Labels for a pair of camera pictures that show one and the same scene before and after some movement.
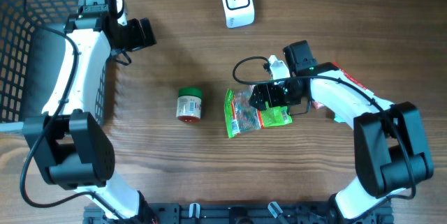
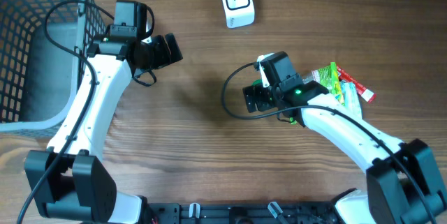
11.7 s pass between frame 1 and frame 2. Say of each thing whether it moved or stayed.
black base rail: stayed
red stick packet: stayed
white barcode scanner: stayed
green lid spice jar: moved
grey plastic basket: stayed
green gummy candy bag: moved
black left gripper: moved
